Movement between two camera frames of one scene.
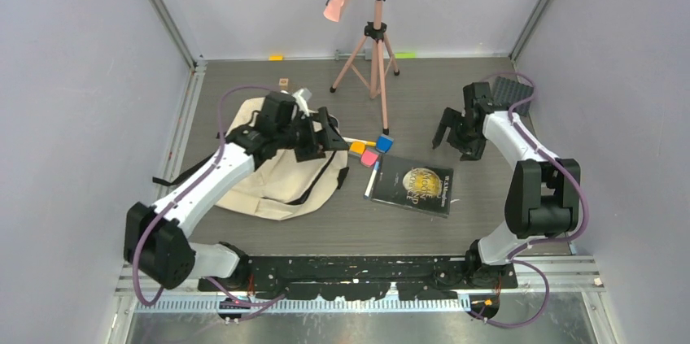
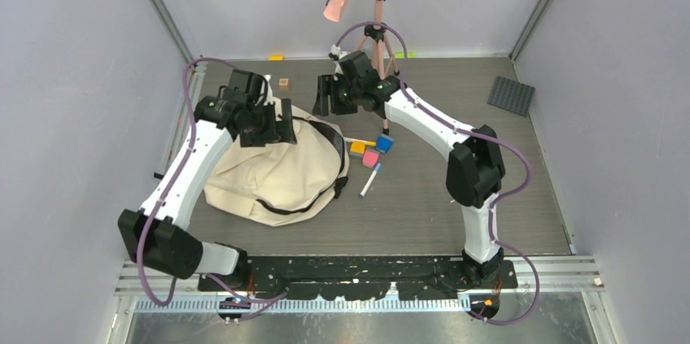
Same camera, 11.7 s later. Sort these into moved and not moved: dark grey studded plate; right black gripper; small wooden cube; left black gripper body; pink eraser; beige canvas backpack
Moved: left black gripper body; right black gripper
Not moved: small wooden cube; beige canvas backpack; dark grey studded plate; pink eraser
